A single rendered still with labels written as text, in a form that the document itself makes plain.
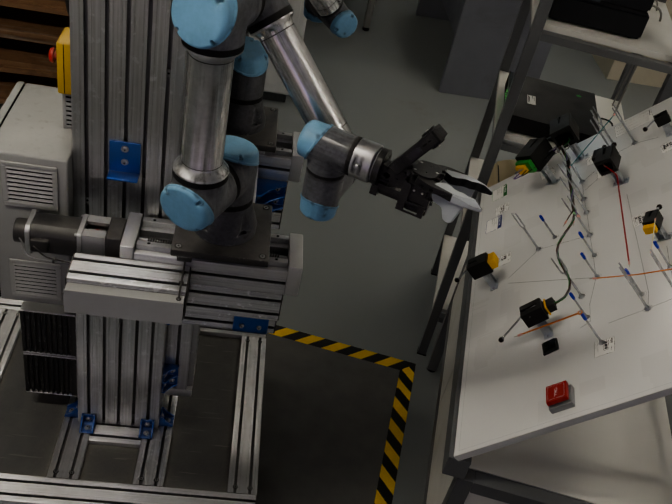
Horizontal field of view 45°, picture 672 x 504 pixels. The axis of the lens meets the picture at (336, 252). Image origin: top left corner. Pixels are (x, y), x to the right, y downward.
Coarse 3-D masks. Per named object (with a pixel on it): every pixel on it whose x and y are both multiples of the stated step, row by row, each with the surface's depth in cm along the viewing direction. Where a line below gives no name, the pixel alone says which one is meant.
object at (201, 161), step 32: (192, 0) 140; (224, 0) 138; (256, 0) 146; (192, 32) 142; (224, 32) 140; (192, 64) 149; (224, 64) 149; (192, 96) 153; (224, 96) 154; (192, 128) 157; (224, 128) 159; (192, 160) 161; (192, 192) 163; (224, 192) 168; (192, 224) 167
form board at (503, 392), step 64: (640, 128) 246; (512, 192) 266; (576, 192) 241; (640, 192) 221; (512, 256) 237; (576, 256) 217; (640, 256) 200; (512, 320) 213; (576, 320) 197; (640, 320) 183; (512, 384) 194; (576, 384) 180; (640, 384) 169
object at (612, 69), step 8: (584, 40) 651; (616, 48) 592; (600, 56) 618; (600, 64) 616; (608, 64) 602; (616, 64) 595; (624, 64) 595; (608, 72) 600; (616, 72) 599; (640, 72) 600; (648, 72) 600; (656, 72) 600; (632, 80) 603; (640, 80) 604; (648, 80) 604; (656, 80) 604
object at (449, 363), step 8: (456, 296) 297; (456, 304) 290; (456, 312) 284; (456, 320) 278; (456, 328) 272; (448, 336) 288; (456, 336) 266; (448, 344) 282; (456, 344) 261; (448, 352) 276; (448, 360) 270; (448, 368) 264; (448, 376) 259; (440, 400) 262
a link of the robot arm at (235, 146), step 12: (228, 144) 177; (240, 144) 179; (252, 144) 180; (228, 156) 173; (240, 156) 175; (252, 156) 176; (240, 168) 175; (252, 168) 178; (240, 180) 175; (252, 180) 180; (240, 192) 177; (252, 192) 183; (240, 204) 182
